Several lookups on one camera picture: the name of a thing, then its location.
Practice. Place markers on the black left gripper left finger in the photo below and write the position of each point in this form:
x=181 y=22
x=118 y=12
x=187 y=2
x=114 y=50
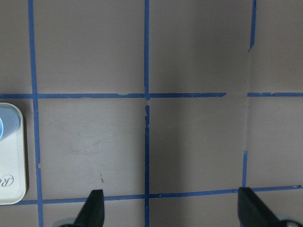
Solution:
x=92 y=213

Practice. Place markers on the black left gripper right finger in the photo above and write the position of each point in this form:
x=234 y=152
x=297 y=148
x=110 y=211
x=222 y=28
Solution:
x=252 y=211

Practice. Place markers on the light blue cup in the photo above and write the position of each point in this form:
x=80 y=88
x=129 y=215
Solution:
x=9 y=122

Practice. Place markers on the white rabbit tray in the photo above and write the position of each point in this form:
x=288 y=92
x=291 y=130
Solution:
x=13 y=177

